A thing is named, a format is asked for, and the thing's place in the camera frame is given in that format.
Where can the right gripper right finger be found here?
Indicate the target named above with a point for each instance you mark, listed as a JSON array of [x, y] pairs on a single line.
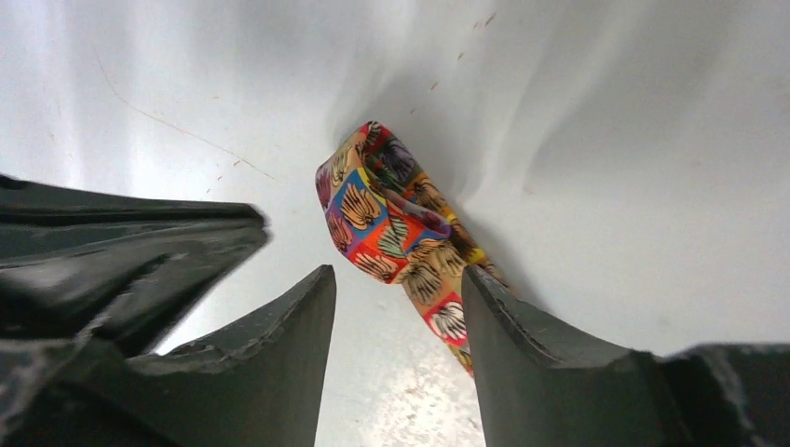
[[543, 382]]

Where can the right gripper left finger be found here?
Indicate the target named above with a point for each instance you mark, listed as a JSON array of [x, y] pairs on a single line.
[[257, 381]]

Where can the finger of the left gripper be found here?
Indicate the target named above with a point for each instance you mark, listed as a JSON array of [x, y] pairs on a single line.
[[127, 269]]

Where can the colourful patterned tie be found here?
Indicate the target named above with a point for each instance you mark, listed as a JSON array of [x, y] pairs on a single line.
[[388, 218]]

